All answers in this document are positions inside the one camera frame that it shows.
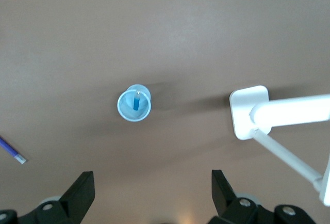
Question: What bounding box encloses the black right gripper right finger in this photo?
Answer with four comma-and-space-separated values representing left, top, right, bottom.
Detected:
206, 169, 317, 224

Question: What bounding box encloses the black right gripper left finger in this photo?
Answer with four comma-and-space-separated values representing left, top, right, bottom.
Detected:
0, 170, 96, 224

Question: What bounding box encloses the blue marker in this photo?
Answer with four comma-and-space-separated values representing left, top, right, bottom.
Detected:
133, 90, 142, 112

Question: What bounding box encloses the purple marker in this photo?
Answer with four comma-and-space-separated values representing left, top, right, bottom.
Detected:
0, 135, 27, 165

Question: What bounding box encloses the light blue mesh cup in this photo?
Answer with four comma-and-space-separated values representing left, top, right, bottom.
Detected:
117, 83, 153, 123

